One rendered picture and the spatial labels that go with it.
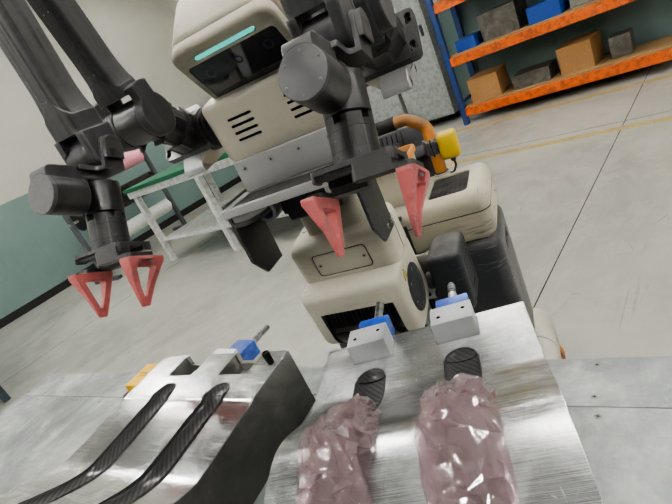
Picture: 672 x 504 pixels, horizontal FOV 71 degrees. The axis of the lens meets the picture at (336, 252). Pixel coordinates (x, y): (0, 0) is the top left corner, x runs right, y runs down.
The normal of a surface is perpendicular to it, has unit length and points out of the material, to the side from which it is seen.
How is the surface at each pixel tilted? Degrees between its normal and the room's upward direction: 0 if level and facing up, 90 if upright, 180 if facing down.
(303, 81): 63
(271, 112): 98
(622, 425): 0
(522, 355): 0
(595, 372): 0
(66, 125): 90
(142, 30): 90
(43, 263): 90
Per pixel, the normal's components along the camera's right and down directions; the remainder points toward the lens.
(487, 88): -0.51, 0.51
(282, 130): -0.23, 0.58
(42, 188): -0.44, 0.04
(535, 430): -0.41, -0.77
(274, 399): 0.82, -0.16
